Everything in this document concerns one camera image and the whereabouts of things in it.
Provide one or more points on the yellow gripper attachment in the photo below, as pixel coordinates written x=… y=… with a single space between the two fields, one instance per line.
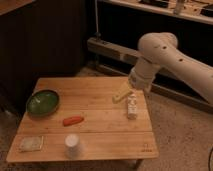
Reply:
x=124 y=91

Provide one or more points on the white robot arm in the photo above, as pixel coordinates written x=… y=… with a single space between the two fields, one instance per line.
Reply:
x=159 y=50

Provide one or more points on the white bottle with label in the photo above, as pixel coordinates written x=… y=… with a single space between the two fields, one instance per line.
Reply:
x=132 y=106

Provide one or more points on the wooden folding table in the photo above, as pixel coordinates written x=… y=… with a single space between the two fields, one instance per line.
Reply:
x=105 y=133

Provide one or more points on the orange carrot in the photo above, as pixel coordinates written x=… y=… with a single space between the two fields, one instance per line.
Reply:
x=72 y=120

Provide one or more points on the white upside-down cup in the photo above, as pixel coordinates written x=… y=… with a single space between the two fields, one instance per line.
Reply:
x=72 y=145

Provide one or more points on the green ceramic bowl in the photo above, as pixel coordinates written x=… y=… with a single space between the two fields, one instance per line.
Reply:
x=42 y=103

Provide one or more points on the dark wooden cabinet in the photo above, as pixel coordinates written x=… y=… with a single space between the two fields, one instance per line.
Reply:
x=42 y=39

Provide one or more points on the background shelf with items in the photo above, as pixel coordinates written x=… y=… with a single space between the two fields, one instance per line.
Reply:
x=184 y=9

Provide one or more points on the long metal rail beam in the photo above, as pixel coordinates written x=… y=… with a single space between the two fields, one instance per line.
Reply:
x=112 y=50

